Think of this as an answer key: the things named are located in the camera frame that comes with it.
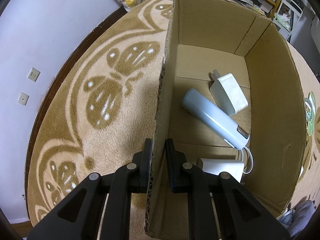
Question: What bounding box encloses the white cylinder with cable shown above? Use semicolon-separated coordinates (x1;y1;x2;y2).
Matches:
198;146;254;182

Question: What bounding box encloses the white wall charger plug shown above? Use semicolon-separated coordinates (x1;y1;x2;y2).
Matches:
209;69;248;116

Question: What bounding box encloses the light blue cylindrical device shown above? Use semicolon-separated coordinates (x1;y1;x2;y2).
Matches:
182;88;249;150

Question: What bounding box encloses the brown cardboard box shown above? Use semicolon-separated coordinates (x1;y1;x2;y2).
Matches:
143;0;306;239

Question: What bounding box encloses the grey clothing on floor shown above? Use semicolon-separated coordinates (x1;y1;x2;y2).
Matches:
277;200;315;238

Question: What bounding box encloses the beige patterned round rug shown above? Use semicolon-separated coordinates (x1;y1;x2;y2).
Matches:
27;0;319;239

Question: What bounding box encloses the green cartoon oval coaster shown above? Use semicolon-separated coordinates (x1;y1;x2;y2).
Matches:
304;92;316;137

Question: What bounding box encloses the white plastic cart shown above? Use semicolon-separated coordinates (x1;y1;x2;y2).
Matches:
272;0;304;41

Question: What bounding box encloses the lower white wall socket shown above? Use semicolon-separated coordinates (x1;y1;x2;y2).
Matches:
18;92;29;106

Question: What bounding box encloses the white wall socket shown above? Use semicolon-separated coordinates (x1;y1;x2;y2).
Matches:
28;68;41;82
18;92;29;106

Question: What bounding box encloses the upper white wall socket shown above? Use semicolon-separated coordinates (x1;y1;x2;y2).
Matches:
28;68;41;82

